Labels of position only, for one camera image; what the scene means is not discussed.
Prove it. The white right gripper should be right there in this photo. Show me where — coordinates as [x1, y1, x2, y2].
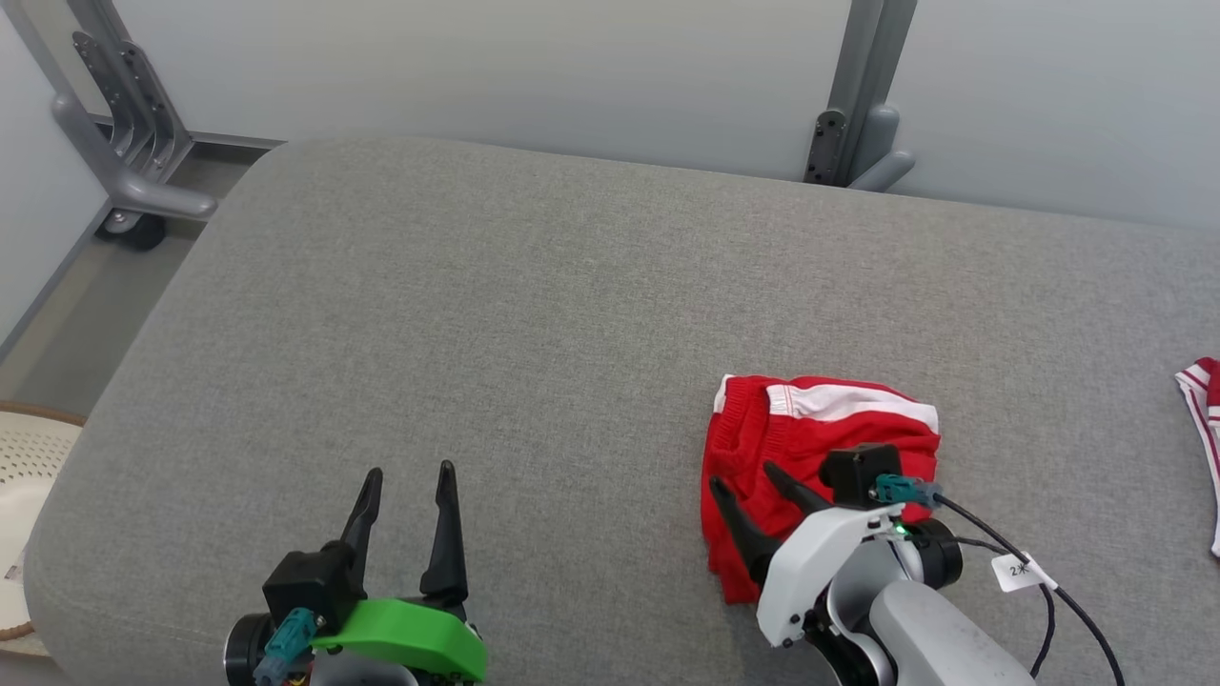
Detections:
[708, 462, 908, 650]

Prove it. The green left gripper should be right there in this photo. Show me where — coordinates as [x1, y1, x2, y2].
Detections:
[313, 460, 488, 683]

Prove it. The red shorts white side stripe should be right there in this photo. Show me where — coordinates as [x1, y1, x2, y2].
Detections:
[701, 374, 942, 606]

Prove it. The red white jersey shirt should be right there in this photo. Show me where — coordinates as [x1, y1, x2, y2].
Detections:
[1174, 357, 1220, 558]

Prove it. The white woven laundry basket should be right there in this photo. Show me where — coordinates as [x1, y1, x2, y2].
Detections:
[0, 402, 85, 658]

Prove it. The black caster wheel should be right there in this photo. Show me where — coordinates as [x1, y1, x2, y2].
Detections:
[95, 212, 168, 252]

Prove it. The teal right camera connector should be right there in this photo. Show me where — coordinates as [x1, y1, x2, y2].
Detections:
[874, 474, 942, 508]

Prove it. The teal camera connector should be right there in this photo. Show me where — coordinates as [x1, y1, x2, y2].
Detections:
[253, 610, 317, 685]
[874, 474, 942, 508]

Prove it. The teal left camera connector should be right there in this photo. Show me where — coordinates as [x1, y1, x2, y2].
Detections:
[253, 610, 317, 685]

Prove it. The white cable label tag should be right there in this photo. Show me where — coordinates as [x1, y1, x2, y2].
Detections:
[991, 553, 1057, 594]

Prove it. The thin black cable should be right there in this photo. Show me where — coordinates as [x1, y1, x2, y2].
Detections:
[953, 536, 1057, 679]

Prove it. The black camera cable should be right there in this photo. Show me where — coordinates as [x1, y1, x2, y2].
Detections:
[929, 494, 1128, 686]

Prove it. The grey partition post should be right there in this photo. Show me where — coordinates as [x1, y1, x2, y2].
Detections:
[803, 0, 918, 192]
[0, 0, 218, 225]

